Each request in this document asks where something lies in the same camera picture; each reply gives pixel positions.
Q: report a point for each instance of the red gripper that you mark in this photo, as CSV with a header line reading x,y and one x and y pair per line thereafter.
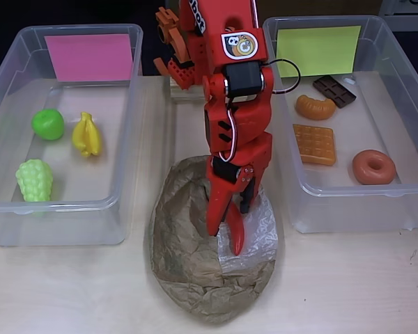
x,y
226,189

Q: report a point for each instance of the crumpled brown paper bag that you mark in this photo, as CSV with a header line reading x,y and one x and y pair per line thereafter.
x,y
195,278

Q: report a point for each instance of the orange toy croissant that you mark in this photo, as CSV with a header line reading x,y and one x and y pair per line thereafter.
x,y
315,109

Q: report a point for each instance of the green toy apple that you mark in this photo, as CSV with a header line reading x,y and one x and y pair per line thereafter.
x,y
48,124

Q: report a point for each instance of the orange table clamp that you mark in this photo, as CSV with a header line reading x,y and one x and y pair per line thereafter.
x,y
176,38

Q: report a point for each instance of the clear plastic wrap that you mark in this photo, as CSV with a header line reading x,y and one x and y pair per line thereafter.
x,y
261,236

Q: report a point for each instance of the light green toy grapes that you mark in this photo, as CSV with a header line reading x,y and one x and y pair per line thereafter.
x,y
35,181

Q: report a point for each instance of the wooden base block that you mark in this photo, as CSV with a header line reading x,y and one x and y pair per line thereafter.
x,y
191,95

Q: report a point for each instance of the brown toy chocolate bar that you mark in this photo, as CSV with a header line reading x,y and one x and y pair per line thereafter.
x,y
334,91

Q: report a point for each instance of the red robot arm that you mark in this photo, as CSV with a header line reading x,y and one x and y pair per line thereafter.
x,y
237,118

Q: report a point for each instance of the clear plastic bin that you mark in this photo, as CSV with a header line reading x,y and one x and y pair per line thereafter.
x,y
369,139
90,167

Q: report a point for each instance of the yellow-green paper label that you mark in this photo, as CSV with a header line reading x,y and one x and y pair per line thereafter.
x,y
317,52

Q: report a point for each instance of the pink paper label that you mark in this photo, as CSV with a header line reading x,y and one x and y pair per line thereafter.
x,y
90,57

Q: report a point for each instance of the yellow toy banana bunch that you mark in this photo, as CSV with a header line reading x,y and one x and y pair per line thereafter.
x,y
87,135

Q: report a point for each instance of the orange toy waffle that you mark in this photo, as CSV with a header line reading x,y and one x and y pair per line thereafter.
x,y
315,144

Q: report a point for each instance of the brown toy donut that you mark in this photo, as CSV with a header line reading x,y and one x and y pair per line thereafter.
x,y
360,170

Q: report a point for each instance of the white furniture piece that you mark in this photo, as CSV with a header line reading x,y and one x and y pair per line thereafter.
x,y
404,21

